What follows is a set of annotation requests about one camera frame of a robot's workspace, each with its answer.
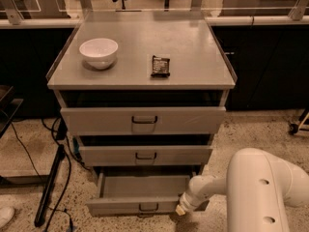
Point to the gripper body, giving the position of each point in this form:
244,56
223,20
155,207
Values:
187,201

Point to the grey bottom drawer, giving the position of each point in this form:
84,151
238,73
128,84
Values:
140,190

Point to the grey drawer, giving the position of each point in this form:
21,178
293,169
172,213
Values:
124,113
140,190
143,150

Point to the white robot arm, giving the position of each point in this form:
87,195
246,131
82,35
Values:
258,187

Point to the grey middle drawer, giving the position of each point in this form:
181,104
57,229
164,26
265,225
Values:
143,150

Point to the grey top drawer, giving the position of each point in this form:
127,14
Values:
124,113

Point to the black power strip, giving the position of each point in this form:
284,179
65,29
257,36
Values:
48,188

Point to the wheeled cart leg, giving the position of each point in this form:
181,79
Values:
302,123

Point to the dark snack packet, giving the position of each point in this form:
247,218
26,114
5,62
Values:
160,67

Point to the white shoe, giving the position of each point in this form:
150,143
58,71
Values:
6,215

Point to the white ceramic bowl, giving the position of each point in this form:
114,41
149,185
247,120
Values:
100,53

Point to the dark side table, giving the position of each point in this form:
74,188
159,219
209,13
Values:
9,105

